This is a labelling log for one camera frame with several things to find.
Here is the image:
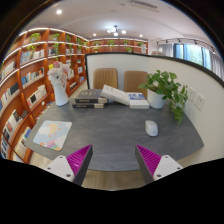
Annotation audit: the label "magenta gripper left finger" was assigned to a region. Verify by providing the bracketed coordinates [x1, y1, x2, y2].
[45, 145, 93, 186]

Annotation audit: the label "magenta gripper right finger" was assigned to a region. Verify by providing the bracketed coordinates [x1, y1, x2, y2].
[135, 145, 182, 184]

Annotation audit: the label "white computer mouse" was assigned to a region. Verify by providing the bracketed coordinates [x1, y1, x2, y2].
[145, 120, 158, 137]

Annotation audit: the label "colourful cartoon mouse pad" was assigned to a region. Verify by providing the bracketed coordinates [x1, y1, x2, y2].
[33, 120, 72, 151]

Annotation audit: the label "lower dark hardcover book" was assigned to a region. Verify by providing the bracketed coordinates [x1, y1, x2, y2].
[72, 103, 104, 109]

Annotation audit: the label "dark hardcover book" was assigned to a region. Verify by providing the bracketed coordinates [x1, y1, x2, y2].
[72, 103, 104, 109]
[75, 89, 107, 103]

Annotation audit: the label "white and blue flat book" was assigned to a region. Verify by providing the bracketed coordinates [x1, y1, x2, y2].
[128, 92, 149, 109]

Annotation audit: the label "upper dark hardcover book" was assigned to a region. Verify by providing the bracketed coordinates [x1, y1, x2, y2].
[75, 89, 107, 103]

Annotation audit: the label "potted green ivy plant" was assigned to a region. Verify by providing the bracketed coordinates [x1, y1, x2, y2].
[140, 70, 188, 124]

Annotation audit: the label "white leaning book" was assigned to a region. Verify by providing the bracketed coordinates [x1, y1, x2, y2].
[101, 85, 130, 105]

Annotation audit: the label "right tan chair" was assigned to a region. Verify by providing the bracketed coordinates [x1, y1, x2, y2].
[124, 70, 148, 96]

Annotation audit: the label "tan chair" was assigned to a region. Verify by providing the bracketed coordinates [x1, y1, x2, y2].
[93, 68, 118, 89]
[124, 70, 148, 96]

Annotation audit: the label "orange wooden bookshelf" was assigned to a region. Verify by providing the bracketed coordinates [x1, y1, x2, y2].
[0, 27, 148, 163]

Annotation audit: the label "white vase with flowers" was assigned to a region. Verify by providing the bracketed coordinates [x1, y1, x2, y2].
[47, 61, 71, 106]

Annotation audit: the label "left tan chair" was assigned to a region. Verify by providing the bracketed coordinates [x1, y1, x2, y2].
[93, 68, 118, 89]

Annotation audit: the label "ceiling lamp cluster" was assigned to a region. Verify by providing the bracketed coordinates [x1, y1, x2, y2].
[107, 25, 127, 37]

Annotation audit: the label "white wall power sockets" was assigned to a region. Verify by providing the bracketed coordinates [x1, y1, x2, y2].
[188, 87, 205, 110]

